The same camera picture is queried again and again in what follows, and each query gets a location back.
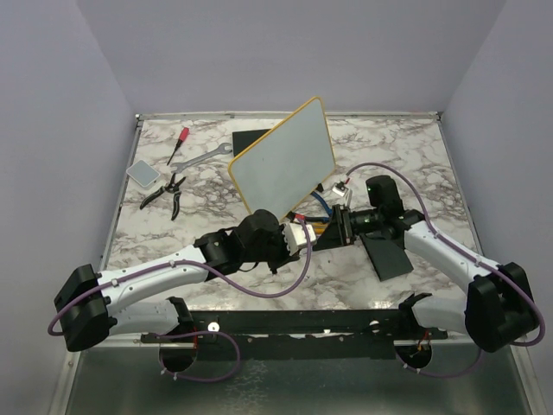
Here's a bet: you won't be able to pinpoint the red handled screwdriver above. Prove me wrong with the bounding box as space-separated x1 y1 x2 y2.
167 127 189 165

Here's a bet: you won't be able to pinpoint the large black network switch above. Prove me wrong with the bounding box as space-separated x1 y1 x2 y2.
232 129 269 157

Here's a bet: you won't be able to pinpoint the blue handled cutting pliers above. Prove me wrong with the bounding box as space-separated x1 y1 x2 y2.
311 192 332 217

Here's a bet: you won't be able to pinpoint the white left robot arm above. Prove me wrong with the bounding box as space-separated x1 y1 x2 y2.
48 209 316 352

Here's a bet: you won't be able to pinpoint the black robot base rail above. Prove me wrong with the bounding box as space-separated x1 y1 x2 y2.
142 309 450 362

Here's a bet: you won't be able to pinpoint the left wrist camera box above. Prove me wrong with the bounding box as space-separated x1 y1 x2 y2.
283 222 316 255

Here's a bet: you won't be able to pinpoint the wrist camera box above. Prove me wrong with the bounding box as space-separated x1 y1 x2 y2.
332 179 351 198
283 222 316 255

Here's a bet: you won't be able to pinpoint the small black network switch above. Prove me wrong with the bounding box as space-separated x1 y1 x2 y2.
360 234 413 282

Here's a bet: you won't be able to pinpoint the yellow framed whiteboard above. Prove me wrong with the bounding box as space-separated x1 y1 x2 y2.
228 97 336 220

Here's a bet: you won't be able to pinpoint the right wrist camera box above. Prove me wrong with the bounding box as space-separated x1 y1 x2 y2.
332 179 351 198

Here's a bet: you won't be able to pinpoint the yellow utility knife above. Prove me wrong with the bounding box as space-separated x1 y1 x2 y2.
311 222 328 238

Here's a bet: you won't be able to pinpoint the silver open-end wrench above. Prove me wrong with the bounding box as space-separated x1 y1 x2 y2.
171 143 232 174

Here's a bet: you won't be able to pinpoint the black handled pliers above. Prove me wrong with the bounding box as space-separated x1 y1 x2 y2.
139 172 188 221

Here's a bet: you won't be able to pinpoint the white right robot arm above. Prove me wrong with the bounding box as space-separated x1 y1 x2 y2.
315 176 540 353

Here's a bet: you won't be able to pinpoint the small white square device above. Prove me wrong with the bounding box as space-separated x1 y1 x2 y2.
126 160 160 188

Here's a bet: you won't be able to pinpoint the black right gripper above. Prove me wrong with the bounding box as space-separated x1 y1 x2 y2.
313 203 384 251

